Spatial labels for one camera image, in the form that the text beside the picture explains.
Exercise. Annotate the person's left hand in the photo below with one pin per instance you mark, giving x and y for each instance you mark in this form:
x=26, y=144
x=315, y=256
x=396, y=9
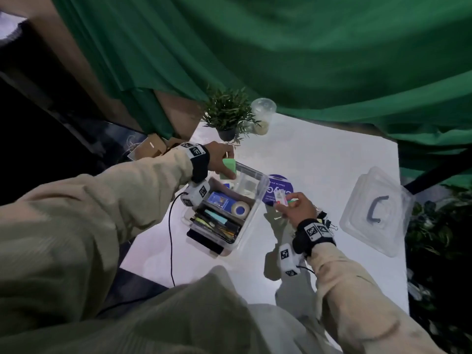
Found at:
x=219, y=154

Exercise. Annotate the person's right hand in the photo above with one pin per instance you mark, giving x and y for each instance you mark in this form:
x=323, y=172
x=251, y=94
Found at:
x=302, y=210

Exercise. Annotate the black binder clip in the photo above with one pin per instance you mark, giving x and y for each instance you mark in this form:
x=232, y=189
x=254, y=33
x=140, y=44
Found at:
x=322, y=216
x=330, y=225

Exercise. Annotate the pile of silver paper clips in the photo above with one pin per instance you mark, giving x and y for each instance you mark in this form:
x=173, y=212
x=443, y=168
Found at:
x=324, y=213

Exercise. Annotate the small clear staples box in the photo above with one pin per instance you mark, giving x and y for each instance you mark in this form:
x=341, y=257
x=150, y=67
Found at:
x=281, y=198

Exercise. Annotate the blue round card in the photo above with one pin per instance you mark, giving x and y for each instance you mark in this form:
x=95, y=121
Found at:
x=269, y=188

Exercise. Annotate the clear plastic storage box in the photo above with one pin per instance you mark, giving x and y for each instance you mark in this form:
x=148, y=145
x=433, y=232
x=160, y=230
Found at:
x=254, y=180

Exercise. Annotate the clear tape roll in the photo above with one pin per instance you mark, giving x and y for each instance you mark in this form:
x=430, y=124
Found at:
x=240, y=209

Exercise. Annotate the teal highlighter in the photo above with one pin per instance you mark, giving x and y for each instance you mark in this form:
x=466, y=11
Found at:
x=217, y=218

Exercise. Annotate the pile of markers and pens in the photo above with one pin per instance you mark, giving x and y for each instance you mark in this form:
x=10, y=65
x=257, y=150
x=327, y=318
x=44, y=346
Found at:
x=217, y=228

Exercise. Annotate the person's right forearm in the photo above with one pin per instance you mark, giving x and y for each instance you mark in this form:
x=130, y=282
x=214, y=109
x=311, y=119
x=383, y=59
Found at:
x=361, y=302

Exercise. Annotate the person's left forearm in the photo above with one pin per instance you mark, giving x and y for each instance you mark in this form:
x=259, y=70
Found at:
x=92, y=235

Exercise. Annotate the person's beige shirt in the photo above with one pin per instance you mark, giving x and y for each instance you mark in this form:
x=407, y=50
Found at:
x=239, y=320

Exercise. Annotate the small potted green plant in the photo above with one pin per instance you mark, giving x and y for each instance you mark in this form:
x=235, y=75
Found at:
x=228, y=110

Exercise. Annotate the clear plastic box lid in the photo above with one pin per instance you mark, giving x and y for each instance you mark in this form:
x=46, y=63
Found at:
x=354, y=232

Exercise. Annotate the white table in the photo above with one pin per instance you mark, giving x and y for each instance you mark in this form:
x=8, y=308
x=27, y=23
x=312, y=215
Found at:
x=324, y=151

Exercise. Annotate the clear plastic cup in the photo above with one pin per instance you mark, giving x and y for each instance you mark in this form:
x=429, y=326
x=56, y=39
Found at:
x=263, y=108

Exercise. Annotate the small open cardboard box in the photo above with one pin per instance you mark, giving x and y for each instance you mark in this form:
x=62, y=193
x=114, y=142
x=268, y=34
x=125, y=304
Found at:
x=149, y=147

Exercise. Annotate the green fabric curtain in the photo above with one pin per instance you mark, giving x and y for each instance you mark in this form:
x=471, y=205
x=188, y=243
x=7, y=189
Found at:
x=295, y=51

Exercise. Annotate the black metal pole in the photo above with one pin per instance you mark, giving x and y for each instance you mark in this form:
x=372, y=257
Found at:
x=439, y=173

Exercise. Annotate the leafy green foliage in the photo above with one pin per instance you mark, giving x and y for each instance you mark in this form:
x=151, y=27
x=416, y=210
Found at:
x=439, y=254

